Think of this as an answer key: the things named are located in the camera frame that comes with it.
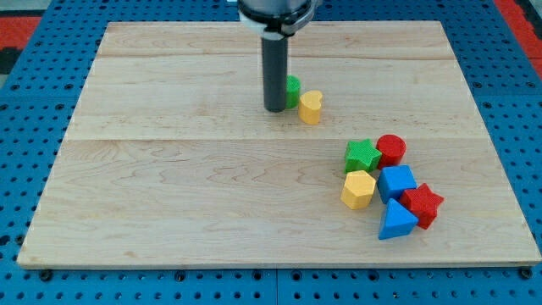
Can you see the green circle block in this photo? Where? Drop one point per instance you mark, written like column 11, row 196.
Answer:
column 293, row 87

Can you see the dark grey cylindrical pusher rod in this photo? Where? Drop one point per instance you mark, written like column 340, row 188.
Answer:
column 274, row 64

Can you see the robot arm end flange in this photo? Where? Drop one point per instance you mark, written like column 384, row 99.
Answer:
column 276, row 19

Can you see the yellow heart block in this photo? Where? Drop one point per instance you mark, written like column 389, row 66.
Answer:
column 310, row 107

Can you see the green star block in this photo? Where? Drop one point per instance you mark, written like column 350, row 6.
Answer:
column 361, row 155

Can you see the yellow hexagon block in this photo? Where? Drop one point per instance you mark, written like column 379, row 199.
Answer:
column 358, row 189

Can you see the light wooden board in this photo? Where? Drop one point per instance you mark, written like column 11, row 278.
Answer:
column 170, row 160

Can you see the red cylinder block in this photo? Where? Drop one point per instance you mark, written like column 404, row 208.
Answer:
column 392, row 149

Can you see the blue cube block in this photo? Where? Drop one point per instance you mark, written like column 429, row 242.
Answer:
column 394, row 180

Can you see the blue triangle block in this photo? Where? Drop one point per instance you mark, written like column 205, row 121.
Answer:
column 396, row 221

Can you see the red star block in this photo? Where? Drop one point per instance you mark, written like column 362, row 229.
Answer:
column 423, row 203

